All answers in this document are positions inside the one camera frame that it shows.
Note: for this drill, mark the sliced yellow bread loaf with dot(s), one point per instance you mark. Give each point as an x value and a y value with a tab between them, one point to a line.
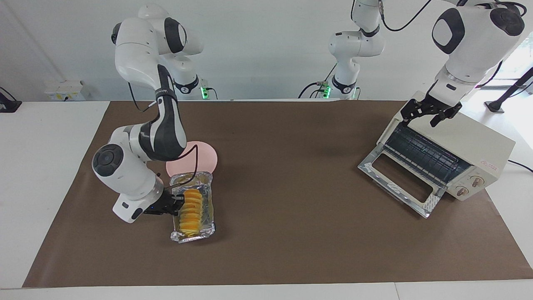
192	216

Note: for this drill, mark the aluminium foil tray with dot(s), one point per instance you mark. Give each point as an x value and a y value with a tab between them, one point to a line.
207	200

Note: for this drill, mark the white toaster oven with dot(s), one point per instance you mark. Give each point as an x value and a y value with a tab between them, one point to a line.
466	133

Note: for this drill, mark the white wall socket box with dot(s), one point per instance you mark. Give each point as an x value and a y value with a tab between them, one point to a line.
66	89

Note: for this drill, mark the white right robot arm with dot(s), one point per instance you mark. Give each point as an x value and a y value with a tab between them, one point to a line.
137	50

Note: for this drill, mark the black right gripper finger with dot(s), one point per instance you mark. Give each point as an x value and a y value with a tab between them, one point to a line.
178	199
175	210

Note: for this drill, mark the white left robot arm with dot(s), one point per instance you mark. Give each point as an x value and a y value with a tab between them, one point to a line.
470	46

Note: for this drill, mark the glass oven door with foil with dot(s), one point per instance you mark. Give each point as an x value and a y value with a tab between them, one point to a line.
431	203

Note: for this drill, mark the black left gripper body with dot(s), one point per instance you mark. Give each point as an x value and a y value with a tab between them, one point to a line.
431	104

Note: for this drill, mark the black desk clamp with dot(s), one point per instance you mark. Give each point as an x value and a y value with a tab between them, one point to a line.
8	106

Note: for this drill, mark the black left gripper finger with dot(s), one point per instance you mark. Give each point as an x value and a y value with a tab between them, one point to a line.
441	118
408	114

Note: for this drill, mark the pink round plate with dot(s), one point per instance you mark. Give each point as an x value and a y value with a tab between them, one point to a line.
204	156

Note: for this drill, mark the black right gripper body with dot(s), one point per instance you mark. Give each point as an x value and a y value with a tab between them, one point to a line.
158	206

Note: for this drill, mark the cream oven knob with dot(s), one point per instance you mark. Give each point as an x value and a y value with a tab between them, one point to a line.
461	191
477	181

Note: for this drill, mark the green lit base connector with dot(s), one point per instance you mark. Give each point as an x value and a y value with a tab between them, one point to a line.
204	92
326	89

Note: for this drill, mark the black camera stand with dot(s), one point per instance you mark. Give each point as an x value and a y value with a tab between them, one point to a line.
495	106

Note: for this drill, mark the brown paper table mat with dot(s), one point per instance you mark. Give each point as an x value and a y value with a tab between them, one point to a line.
291	233

